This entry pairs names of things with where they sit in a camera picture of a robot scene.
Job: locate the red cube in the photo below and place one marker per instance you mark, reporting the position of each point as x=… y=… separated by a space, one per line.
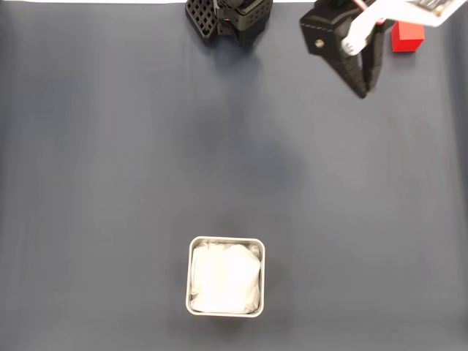
x=407 y=36

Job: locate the square metal box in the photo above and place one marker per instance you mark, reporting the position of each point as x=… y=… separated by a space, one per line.
x=188 y=278

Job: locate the white crumpled tissue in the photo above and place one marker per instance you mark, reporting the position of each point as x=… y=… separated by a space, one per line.
x=226 y=278

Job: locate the dark table mat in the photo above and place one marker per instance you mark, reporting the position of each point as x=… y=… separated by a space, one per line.
x=109 y=183

